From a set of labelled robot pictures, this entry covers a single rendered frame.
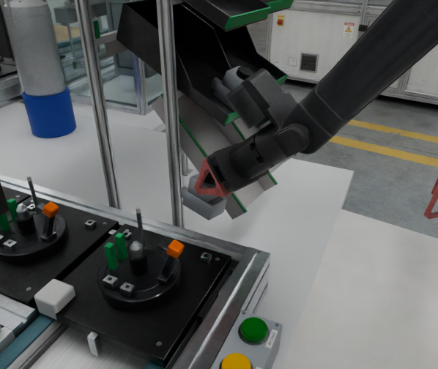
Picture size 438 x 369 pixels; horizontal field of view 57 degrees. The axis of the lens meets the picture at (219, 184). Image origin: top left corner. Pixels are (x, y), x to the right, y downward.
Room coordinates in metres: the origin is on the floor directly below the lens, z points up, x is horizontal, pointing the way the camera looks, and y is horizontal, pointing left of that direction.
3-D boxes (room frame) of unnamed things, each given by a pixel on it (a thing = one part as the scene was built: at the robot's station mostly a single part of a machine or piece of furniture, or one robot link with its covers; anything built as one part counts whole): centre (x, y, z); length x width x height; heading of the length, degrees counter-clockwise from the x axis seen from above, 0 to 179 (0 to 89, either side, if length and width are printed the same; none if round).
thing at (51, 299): (0.47, 0.27, 0.97); 0.05 x 0.05 x 0.04; 65
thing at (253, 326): (0.41, -0.05, 0.96); 0.04 x 0.04 x 0.02
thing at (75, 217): (0.62, 0.37, 1.01); 0.24 x 0.24 x 0.13; 65
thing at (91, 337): (0.40, 0.19, 0.95); 0.01 x 0.01 x 0.04; 65
